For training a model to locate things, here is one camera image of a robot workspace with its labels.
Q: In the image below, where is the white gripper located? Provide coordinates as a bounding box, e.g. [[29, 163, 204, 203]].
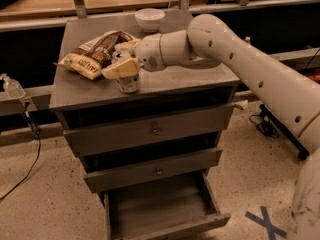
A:
[[102, 34, 165, 79]]

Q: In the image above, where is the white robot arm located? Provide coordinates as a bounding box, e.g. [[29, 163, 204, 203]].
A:
[[102, 14, 320, 240]]

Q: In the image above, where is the grey top drawer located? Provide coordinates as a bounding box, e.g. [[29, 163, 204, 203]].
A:
[[64, 103, 233, 157]]

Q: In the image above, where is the grey wooden drawer cabinet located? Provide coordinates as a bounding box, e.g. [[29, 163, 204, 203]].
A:
[[49, 9, 245, 240]]

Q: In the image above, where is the grey middle drawer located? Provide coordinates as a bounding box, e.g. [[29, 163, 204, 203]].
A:
[[84, 147, 222, 193]]

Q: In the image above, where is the grey open bottom drawer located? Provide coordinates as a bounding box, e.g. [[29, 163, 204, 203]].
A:
[[104, 171, 230, 240]]

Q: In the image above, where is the brown chips bag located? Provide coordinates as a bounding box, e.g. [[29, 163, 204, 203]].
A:
[[57, 30, 138, 80]]

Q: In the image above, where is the white ceramic bowl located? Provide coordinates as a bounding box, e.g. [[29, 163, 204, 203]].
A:
[[135, 8, 165, 33]]

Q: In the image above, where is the clear plastic water bottle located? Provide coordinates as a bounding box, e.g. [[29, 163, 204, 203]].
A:
[[244, 36, 251, 44]]

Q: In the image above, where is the clear sanitizer pump bottle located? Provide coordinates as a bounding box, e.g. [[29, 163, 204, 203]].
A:
[[0, 73, 26, 99]]

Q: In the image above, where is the orange object on floor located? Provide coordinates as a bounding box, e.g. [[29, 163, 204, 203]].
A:
[[305, 68, 320, 84]]

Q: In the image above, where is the black stand base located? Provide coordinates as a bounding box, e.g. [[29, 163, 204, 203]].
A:
[[259, 105, 309, 160]]

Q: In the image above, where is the black floor cable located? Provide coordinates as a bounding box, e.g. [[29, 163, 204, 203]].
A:
[[0, 110, 42, 202]]

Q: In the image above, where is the black coiled cable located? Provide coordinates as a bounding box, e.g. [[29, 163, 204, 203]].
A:
[[249, 113, 280, 140]]

